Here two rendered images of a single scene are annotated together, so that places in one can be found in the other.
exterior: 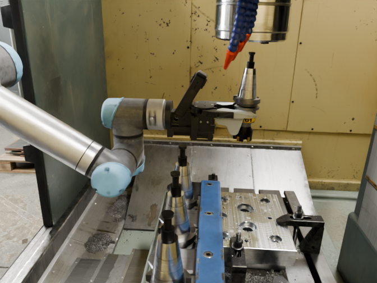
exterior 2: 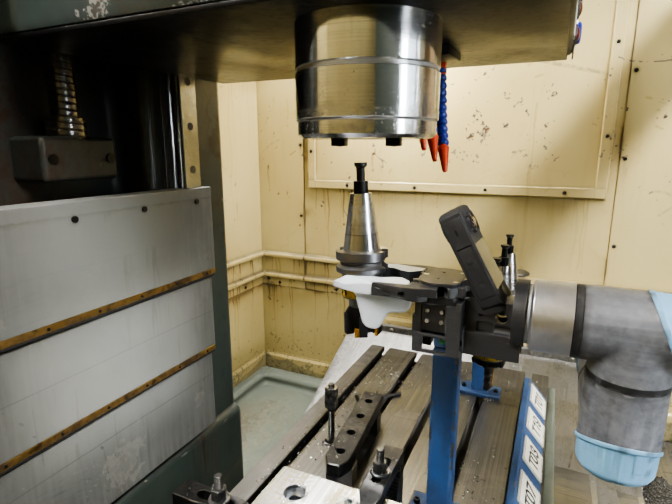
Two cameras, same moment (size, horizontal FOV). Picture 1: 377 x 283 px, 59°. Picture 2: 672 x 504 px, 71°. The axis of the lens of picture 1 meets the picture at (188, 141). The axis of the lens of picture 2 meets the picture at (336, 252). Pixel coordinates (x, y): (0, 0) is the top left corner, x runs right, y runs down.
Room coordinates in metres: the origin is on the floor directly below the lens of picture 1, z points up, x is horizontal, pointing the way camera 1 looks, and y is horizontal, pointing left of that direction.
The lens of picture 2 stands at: (1.31, 0.04, 1.49)
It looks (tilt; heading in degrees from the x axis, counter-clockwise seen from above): 12 degrees down; 202
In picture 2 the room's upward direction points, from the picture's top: straight up
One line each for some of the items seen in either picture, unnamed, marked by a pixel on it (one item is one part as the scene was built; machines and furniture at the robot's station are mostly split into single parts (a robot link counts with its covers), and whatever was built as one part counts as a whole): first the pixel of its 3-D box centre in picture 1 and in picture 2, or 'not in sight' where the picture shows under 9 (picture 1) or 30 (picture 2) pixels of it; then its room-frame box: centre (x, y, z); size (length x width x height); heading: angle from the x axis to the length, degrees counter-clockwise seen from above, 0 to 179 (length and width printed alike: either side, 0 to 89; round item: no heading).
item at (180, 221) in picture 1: (176, 212); (501, 283); (0.45, 0.02, 1.26); 0.04 x 0.04 x 0.07
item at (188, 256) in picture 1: (172, 260); not in sight; (0.40, 0.02, 1.21); 0.07 x 0.05 x 0.01; 87
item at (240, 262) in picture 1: (236, 260); (381, 489); (0.69, -0.13, 0.97); 0.13 x 0.03 x 0.15; 177
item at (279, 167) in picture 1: (221, 192); not in sight; (1.44, -0.16, 0.75); 0.89 x 0.67 x 0.26; 87
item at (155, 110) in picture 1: (158, 114); (548, 315); (0.79, 0.07, 1.32); 0.08 x 0.05 x 0.08; 176
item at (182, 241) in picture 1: (176, 236); not in sight; (0.46, 0.02, 1.21); 0.06 x 0.06 x 0.03
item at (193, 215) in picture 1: (179, 218); not in sight; (0.51, 0.01, 1.21); 0.07 x 0.05 x 0.01; 87
